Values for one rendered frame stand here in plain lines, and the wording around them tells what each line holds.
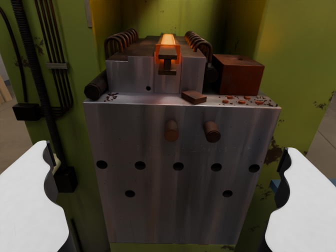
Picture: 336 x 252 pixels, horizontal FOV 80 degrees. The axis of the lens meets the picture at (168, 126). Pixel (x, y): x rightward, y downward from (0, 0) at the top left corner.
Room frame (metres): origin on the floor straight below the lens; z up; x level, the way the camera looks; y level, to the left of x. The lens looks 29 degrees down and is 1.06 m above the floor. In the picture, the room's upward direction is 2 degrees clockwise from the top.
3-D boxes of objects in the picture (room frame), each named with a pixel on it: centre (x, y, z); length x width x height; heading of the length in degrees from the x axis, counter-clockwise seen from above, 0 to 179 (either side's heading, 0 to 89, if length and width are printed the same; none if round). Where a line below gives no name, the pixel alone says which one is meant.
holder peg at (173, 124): (0.33, -0.01, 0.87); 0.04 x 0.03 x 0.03; 1
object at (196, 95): (0.38, -0.05, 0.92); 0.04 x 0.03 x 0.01; 33
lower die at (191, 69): (0.62, 0.03, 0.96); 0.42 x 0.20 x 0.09; 1
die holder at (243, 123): (0.63, -0.02, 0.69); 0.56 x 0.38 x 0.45; 1
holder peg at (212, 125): (0.33, -0.08, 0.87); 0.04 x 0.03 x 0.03; 1
